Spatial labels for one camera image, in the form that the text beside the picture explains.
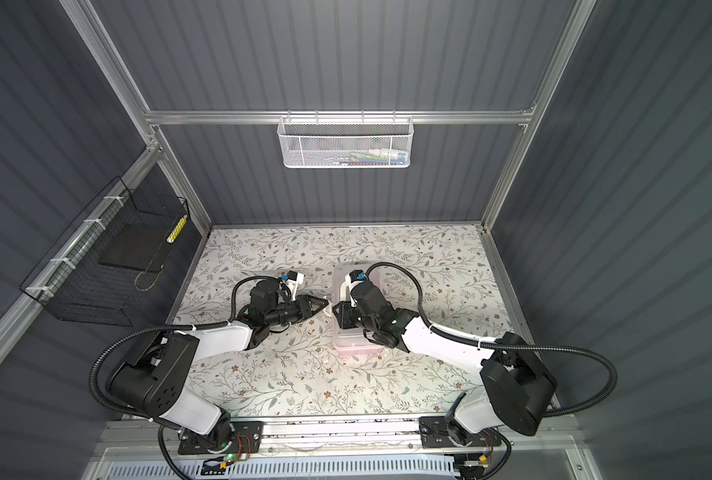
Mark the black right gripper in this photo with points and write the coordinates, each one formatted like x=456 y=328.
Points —
x=344 y=316

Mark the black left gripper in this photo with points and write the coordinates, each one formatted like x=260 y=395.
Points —
x=303 y=303

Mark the clear tool box lid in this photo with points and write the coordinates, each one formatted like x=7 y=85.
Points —
x=339 y=294

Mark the pink tool box base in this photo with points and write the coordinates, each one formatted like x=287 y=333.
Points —
x=358 y=350

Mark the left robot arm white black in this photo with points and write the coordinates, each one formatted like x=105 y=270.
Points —
x=151 y=379

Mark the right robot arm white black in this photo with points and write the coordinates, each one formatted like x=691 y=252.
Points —
x=516 y=389

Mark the yellow tube in black basket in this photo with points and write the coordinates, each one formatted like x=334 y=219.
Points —
x=177 y=229

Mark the black pad in basket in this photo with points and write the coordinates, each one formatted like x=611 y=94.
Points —
x=137 y=247

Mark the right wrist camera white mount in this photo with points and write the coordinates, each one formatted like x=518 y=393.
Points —
x=354 y=278

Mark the white wire mesh basket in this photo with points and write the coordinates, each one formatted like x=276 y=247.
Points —
x=339 y=145

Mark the black wire basket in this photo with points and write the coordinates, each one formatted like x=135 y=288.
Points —
x=113 y=270

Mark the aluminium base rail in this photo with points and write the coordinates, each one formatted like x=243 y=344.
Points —
x=334 y=435

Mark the horizontal aluminium frame bar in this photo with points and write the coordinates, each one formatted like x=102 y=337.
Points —
x=239 y=117

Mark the aluminium corner frame post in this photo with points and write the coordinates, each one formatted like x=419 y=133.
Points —
x=95 y=36

